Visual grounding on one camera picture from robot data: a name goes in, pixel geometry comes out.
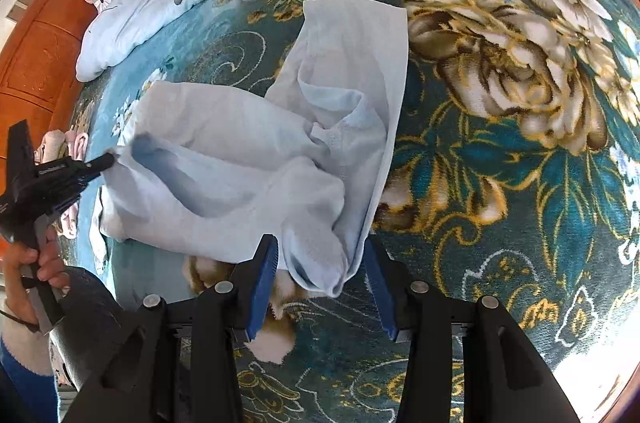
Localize light blue garment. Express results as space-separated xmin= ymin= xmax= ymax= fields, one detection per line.
xmin=90 ymin=0 xmax=411 ymax=299

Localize person's left hand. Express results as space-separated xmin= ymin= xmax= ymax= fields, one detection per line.
xmin=0 ymin=225 xmax=72 ymax=326

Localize dark grey cloth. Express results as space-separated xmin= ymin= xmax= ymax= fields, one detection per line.
xmin=47 ymin=267 xmax=146 ymax=391

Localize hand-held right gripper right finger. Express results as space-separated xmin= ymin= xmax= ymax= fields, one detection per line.
xmin=364 ymin=235 xmax=583 ymax=423

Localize teal floral blanket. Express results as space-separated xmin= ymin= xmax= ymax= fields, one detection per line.
xmin=65 ymin=0 xmax=640 ymax=423

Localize person's left forearm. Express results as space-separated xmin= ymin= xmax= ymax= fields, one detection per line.
xmin=0 ymin=298 xmax=62 ymax=423

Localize orange wooden headboard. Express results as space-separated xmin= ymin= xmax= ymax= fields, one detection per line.
xmin=0 ymin=0 xmax=111 ymax=184

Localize pink clothes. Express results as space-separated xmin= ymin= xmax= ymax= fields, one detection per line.
xmin=35 ymin=129 xmax=91 ymax=239

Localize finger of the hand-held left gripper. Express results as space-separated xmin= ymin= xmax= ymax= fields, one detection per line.
xmin=80 ymin=153 xmax=117 ymax=178

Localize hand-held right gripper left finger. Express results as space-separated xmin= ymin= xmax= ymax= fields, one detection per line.
xmin=62 ymin=234 xmax=279 ymax=423

